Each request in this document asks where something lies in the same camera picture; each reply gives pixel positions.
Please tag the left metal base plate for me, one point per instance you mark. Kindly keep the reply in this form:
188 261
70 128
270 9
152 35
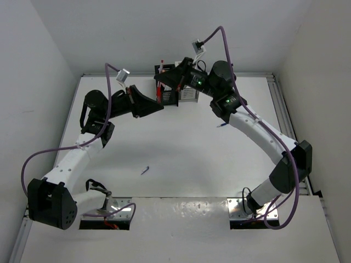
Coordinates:
116 209

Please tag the metal base plate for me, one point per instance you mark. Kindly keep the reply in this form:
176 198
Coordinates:
239 211
116 209

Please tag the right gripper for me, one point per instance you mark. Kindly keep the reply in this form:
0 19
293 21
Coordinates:
173 77

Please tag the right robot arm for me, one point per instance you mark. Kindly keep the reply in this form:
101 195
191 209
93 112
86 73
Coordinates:
293 160

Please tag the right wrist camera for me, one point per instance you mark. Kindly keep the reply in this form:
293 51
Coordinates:
199 49

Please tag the red grip gel pen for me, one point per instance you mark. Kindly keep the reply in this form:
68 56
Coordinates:
179 87

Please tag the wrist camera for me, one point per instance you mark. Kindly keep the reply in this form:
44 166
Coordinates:
199 49
122 76

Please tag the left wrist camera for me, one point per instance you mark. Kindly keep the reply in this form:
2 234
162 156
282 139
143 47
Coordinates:
122 76

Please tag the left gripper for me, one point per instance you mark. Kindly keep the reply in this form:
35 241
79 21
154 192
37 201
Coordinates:
139 103

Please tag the white slotted pen holder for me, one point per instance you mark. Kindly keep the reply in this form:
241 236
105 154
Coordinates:
188 94

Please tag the black slotted pen holder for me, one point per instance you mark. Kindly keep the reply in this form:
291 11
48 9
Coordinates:
168 96

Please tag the red retractable pen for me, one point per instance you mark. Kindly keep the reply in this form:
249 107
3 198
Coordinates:
158 88

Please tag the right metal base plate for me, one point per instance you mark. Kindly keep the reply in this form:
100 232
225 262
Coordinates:
239 211

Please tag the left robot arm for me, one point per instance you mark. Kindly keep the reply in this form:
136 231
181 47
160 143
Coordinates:
50 199

